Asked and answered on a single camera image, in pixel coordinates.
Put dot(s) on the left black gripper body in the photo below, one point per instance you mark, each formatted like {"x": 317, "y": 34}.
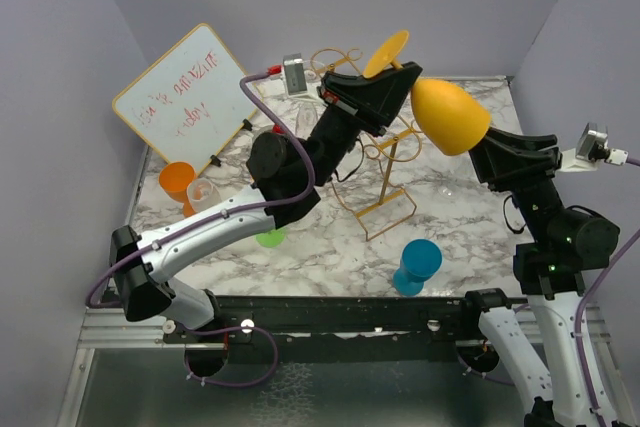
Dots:
{"x": 367, "y": 109}

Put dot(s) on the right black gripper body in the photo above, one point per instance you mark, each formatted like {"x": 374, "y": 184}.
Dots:
{"x": 516, "y": 172}

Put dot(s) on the yellow goblet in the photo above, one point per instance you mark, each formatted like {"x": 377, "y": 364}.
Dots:
{"x": 451, "y": 119}

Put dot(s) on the blue goblet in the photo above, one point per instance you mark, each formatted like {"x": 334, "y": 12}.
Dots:
{"x": 420, "y": 260}

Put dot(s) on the clear wine glass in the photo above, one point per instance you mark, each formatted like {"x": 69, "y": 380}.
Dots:
{"x": 308, "y": 103}

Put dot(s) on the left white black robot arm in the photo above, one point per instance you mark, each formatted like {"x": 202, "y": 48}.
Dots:
{"x": 286, "y": 172}

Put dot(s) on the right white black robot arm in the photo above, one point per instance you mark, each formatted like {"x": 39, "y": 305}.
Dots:
{"x": 563, "y": 385}

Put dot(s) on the clear glass right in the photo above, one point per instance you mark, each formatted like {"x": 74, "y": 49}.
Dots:
{"x": 455, "y": 181}

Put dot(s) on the grey holder with marker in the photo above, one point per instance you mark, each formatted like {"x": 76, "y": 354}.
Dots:
{"x": 276, "y": 129}

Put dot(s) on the green goblet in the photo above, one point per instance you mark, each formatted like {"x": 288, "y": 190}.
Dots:
{"x": 272, "y": 238}

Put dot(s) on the whiteboard with red writing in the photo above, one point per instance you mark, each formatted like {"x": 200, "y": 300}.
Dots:
{"x": 188, "y": 105}

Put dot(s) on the clear glass left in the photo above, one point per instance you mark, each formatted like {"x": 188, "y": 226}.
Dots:
{"x": 202, "y": 195}

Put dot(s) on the orange cup left back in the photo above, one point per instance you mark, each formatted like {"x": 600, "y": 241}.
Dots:
{"x": 175, "y": 179}

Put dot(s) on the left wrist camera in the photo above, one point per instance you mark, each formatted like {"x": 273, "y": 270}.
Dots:
{"x": 299, "y": 77}

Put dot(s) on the gold wire glass rack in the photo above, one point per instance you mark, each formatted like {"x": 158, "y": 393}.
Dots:
{"x": 382, "y": 151}

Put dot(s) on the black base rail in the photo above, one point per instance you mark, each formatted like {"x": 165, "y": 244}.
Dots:
{"x": 334, "y": 330}

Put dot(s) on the aluminium extrusion rail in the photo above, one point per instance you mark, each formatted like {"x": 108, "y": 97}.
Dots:
{"x": 104, "y": 329}

